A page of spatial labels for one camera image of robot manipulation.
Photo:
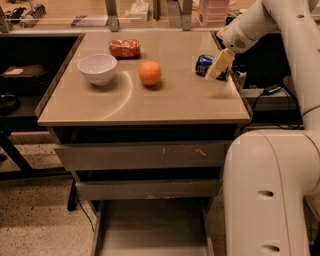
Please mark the white tissue box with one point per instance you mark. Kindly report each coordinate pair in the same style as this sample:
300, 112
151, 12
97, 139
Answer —
139, 11

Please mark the orange fruit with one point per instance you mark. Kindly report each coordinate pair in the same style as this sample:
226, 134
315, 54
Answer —
149, 73

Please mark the grey drawer cabinet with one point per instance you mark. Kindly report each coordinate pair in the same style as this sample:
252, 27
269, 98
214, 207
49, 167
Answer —
183, 106

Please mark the middle drawer front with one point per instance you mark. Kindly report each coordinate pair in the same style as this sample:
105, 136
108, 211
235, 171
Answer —
148, 189

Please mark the open bottom drawer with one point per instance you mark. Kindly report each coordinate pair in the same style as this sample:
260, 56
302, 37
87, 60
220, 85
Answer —
160, 227

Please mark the blue pepsi can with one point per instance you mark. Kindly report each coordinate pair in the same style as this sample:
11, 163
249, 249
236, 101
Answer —
204, 62

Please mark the white bowl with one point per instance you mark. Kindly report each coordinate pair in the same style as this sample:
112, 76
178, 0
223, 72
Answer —
98, 69

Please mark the orange chip bag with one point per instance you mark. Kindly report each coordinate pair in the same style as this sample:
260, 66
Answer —
124, 48

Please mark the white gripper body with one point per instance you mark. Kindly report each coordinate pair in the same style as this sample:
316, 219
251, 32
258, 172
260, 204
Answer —
232, 37

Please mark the top drawer front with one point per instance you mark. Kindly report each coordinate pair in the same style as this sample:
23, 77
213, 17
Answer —
142, 155

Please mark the pink stacked trays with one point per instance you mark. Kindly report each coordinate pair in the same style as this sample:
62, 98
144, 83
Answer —
213, 12

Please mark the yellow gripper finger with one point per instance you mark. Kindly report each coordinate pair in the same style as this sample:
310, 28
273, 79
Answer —
220, 63

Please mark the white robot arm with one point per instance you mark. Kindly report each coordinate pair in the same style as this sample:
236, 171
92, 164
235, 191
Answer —
267, 173

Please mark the black power adapter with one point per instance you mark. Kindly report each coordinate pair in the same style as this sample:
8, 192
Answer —
271, 89

